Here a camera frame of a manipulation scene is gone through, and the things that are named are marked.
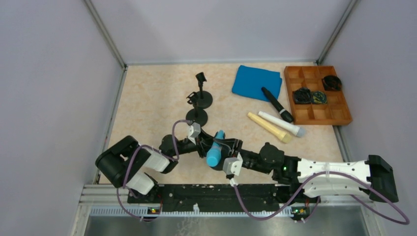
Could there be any white toy microphone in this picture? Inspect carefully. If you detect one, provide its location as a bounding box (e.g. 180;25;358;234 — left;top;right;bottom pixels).
258;111;306;138

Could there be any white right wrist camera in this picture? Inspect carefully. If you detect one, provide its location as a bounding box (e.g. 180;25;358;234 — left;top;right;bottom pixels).
223;152;243;176

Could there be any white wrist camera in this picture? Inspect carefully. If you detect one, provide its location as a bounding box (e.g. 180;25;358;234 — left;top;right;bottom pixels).
223;152;243;176
187;122;201;145

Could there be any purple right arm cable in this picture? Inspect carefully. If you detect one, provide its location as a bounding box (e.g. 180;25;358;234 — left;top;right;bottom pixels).
229;171;410;226

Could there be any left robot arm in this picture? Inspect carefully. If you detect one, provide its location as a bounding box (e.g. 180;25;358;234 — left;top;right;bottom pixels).
95;134;212;195

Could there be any black mic stand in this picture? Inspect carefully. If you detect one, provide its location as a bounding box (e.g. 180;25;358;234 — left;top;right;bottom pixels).
185;92;208;127
195;72;213;109
216;147;229;167

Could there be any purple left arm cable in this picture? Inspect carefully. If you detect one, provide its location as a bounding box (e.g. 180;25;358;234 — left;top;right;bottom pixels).
116;119;193;223

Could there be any blue toy microphone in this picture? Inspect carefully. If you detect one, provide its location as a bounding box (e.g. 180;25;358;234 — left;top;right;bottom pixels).
206;130;225;167

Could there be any yellow black coiled cable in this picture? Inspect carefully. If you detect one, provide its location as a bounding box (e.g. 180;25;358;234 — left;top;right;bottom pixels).
311;90;328;105

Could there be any yellow toy microphone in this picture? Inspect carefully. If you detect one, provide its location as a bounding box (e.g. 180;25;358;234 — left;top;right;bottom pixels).
247;112;292;144

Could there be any wooden compartment tray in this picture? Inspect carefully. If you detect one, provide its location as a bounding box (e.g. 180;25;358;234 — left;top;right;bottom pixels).
284;66;353;126

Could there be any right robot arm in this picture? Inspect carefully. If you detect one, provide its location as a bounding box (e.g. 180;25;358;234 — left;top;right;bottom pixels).
206;139;399;203

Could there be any blue folded cloth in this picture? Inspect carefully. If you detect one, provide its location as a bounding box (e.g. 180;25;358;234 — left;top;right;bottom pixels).
232;65;282;102

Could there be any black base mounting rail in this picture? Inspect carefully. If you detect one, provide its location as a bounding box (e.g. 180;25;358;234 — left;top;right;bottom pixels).
127;184;316;212

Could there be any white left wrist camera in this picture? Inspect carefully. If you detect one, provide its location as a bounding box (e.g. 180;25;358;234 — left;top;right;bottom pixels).
187;122;201;145

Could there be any black toy microphone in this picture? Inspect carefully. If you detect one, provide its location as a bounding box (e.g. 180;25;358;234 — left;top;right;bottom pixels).
261;87;294;123

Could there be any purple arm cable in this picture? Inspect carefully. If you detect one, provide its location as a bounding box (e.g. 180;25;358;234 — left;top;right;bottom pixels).
116;119;193;223
229;171;410;226

